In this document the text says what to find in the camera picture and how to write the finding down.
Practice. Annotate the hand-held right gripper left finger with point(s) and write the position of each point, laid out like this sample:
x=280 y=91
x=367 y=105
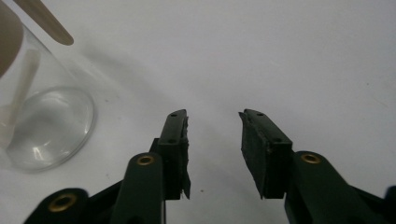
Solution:
x=172 y=155

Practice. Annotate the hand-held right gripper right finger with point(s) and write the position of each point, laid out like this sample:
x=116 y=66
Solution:
x=267 y=161

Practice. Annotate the clear glass cup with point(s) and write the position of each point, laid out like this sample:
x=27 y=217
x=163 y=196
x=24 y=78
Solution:
x=37 y=102

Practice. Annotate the wooden stirring stick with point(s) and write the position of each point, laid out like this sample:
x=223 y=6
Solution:
x=46 y=20

